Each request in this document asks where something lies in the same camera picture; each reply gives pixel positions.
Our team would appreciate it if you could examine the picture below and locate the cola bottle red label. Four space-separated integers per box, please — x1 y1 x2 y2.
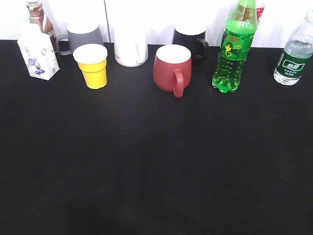
256 1 265 23

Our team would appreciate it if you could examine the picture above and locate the yellow paper cup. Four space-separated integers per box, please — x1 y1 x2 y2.
73 44 108 89

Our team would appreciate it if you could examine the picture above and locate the white mug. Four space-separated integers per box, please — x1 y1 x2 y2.
114 24 148 67

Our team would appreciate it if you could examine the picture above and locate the clear water bottle green label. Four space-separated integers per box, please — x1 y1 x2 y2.
273 10 313 86

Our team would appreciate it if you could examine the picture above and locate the grey mug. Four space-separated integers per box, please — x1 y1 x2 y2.
56 21 104 55

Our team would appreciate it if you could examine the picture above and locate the white milk carton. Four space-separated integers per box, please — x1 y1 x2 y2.
17 23 60 81

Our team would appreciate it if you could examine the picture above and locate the black mug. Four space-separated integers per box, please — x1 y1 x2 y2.
173 22 209 63

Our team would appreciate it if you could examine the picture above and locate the red mug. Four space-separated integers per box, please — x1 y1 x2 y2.
153 44 192 98

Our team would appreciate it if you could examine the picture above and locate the brown tea bottle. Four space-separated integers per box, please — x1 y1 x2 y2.
25 0 57 52

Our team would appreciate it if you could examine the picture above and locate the green soda bottle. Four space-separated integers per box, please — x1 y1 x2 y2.
212 0 258 94

